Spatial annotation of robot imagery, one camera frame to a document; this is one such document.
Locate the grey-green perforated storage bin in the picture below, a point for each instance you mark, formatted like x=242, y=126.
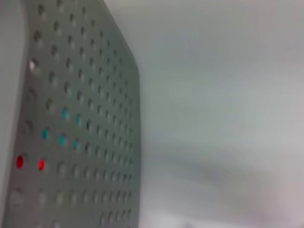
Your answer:
x=95, y=71

